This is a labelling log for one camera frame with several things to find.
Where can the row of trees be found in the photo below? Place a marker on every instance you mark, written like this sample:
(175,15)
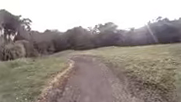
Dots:
(76,38)

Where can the brown dirt track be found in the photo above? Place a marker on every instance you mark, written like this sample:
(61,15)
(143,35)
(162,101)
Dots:
(91,87)

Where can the green grass field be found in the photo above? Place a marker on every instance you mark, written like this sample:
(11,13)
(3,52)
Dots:
(147,63)

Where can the green grass verge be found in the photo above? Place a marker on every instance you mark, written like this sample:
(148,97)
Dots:
(15,80)

